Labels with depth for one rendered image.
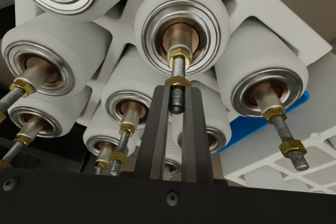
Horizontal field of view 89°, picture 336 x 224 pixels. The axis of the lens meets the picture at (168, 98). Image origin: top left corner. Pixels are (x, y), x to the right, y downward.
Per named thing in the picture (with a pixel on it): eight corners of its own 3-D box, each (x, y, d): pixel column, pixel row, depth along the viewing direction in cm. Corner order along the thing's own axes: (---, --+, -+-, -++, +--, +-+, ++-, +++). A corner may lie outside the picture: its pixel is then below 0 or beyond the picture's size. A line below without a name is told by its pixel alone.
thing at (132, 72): (182, 56, 38) (181, 118, 24) (149, 75, 42) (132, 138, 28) (155, 17, 33) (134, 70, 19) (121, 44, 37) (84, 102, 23)
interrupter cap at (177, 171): (190, 163, 33) (190, 166, 33) (173, 177, 38) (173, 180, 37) (153, 152, 31) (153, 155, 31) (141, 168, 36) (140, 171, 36)
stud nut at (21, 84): (20, 76, 17) (14, 81, 17) (36, 88, 18) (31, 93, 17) (12, 84, 18) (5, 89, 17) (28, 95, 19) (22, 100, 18)
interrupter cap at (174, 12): (181, -26, 13) (180, -25, 13) (236, 40, 16) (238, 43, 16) (127, 41, 17) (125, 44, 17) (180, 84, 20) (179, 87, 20)
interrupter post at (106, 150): (110, 151, 32) (104, 168, 30) (99, 145, 31) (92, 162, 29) (117, 147, 31) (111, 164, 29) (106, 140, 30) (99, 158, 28)
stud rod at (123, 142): (136, 119, 23) (120, 176, 17) (130, 121, 23) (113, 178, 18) (130, 114, 22) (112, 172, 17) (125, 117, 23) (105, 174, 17)
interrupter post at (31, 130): (48, 126, 29) (35, 144, 26) (34, 124, 28) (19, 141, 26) (43, 117, 27) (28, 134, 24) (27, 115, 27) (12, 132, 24)
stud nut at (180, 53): (164, 59, 14) (163, 64, 14) (175, 44, 13) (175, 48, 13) (182, 71, 15) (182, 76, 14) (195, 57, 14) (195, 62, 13)
